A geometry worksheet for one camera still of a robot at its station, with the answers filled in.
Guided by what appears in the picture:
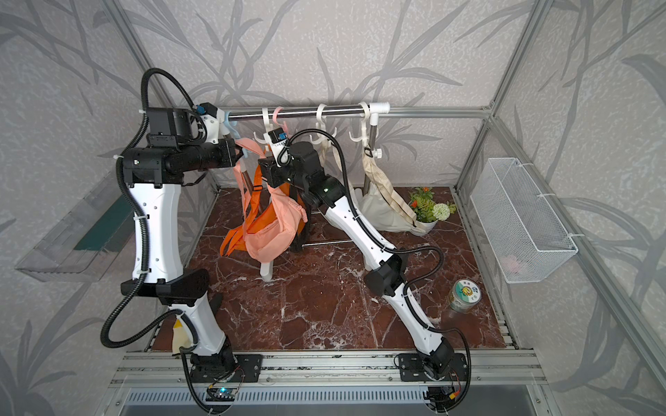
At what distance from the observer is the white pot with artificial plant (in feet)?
3.06

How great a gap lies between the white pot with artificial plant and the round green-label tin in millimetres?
234

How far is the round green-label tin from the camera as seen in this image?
0.81m
